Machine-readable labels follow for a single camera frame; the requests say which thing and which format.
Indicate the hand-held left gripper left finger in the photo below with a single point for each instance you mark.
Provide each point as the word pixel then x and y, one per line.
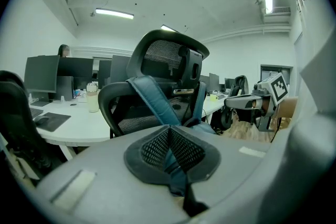
pixel 136 162

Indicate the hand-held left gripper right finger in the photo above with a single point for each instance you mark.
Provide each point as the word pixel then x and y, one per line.
pixel 211 162

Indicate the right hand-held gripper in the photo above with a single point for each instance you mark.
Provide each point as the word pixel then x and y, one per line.
pixel 278 86

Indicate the black mesh office chair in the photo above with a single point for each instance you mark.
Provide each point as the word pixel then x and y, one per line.
pixel 193 70

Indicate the person's right forearm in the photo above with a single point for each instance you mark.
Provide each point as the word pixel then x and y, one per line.
pixel 287 107

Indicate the black white office chair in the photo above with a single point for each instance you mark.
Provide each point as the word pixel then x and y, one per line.
pixel 237 86

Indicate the white desk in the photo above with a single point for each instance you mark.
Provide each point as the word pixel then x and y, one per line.
pixel 86 123

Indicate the dark framed window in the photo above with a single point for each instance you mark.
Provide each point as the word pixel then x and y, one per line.
pixel 270 72

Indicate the black computer monitor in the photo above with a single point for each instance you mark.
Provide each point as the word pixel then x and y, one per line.
pixel 119 68
pixel 213 81
pixel 104 70
pixel 229 83
pixel 76 66
pixel 40 73

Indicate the white printed shirt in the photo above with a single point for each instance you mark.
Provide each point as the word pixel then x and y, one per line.
pixel 317 47

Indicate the yellow mug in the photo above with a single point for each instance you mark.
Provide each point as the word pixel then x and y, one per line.
pixel 213 97

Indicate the blue backpack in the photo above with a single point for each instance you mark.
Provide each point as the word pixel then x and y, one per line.
pixel 155 97

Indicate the ceiling air conditioner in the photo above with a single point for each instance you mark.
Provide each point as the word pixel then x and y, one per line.
pixel 279 11

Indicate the cream water bottle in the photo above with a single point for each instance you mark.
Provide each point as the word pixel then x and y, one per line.
pixel 92 99

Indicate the dark mouse pad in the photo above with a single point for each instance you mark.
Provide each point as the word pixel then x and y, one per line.
pixel 56 120

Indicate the small white bottle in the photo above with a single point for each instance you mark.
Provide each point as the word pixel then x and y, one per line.
pixel 63 99

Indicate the black computer mouse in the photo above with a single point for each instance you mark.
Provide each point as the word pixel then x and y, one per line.
pixel 41 119

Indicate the black keyboard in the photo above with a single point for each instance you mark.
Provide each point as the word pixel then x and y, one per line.
pixel 35 112

